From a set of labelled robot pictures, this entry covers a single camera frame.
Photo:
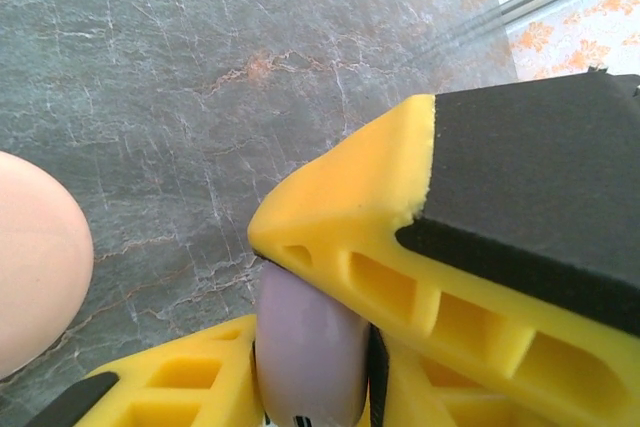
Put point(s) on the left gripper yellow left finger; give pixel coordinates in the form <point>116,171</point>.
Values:
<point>130,392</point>

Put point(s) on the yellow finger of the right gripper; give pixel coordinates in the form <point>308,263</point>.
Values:
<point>350,207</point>

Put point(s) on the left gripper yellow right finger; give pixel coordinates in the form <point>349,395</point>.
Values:
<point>425,397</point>

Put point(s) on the purple earbud charging case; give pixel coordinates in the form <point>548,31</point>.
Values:
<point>310,347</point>

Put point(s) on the pink earbud charging case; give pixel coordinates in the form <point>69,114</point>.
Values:
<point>35,257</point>

